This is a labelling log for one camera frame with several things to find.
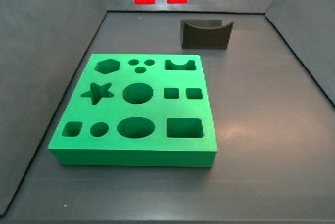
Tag dark grey curved block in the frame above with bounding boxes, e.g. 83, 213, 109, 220
181, 19, 235, 50

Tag green shape-sorter board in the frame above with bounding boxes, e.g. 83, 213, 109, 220
49, 54, 217, 167

